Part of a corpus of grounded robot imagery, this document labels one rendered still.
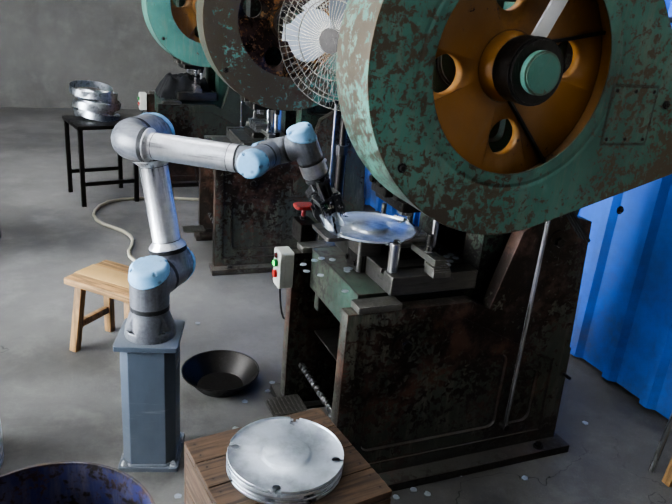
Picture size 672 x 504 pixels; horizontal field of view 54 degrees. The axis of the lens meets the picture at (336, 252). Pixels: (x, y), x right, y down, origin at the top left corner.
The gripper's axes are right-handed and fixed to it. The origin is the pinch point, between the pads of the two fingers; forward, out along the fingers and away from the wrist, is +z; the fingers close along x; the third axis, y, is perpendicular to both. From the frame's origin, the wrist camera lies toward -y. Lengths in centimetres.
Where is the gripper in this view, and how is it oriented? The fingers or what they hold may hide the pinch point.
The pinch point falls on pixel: (334, 230)
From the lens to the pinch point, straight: 199.9
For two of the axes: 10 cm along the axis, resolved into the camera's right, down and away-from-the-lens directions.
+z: 3.1, 8.1, 5.0
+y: 4.1, 3.6, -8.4
